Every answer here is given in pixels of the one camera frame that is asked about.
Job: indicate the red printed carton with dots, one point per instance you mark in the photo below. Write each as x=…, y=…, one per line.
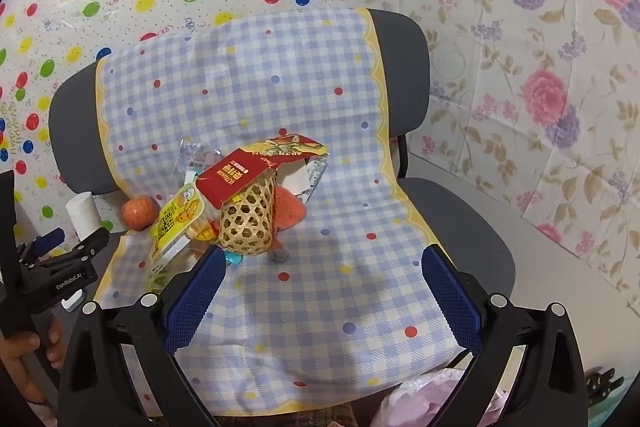
x=235, y=177

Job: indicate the pink trash bag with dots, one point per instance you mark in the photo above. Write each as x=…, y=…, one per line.
x=425, y=397

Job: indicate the orange cloth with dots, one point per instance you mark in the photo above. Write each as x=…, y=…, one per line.
x=290, y=212

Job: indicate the white milk carton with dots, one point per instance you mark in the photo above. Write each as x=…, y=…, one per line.
x=315, y=172

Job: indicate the red apple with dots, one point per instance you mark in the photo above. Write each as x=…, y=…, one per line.
x=139, y=214

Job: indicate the blue checked dotted blanket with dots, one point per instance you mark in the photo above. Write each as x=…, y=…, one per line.
x=275, y=82

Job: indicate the grey office chair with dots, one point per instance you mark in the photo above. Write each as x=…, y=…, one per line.
x=405, y=57

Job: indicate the yellow snack packet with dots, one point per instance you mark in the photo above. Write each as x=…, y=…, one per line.
x=175, y=217

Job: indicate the clear plastic wrapper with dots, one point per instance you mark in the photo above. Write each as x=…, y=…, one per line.
x=195, y=157

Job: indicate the small blue wrapper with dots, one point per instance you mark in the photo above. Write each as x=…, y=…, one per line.
x=233, y=259

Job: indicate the white cylinder cup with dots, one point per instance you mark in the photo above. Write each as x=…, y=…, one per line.
x=82, y=212

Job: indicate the woven bamboo basket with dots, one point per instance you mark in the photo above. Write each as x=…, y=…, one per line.
x=245, y=222

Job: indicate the person's left hand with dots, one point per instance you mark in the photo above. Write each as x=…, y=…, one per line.
x=15, y=367

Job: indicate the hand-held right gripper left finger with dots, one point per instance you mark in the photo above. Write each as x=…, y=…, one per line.
x=195, y=299

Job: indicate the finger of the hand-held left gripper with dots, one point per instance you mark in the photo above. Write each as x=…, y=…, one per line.
x=90, y=244
x=50, y=239

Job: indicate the floral print plastic sheet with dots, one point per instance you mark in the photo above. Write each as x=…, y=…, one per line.
x=500, y=57

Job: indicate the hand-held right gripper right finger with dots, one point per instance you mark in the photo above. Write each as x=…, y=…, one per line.
x=452, y=302

